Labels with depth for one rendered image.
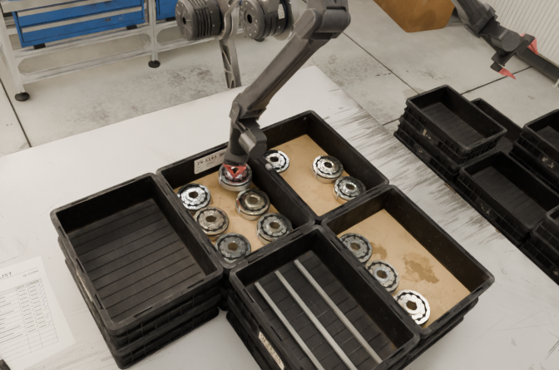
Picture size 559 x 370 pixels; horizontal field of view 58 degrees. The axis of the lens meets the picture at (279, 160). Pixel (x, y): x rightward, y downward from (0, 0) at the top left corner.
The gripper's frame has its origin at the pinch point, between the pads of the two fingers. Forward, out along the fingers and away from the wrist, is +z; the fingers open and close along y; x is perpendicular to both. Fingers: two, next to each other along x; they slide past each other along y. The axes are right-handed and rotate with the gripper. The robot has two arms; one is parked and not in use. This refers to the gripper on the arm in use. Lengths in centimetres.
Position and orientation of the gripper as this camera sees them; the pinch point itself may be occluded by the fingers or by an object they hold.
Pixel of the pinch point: (235, 170)
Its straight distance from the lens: 155.0
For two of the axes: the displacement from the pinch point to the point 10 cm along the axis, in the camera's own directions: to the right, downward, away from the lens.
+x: -9.8, -2.0, 0.2
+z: -1.3, 6.9, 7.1
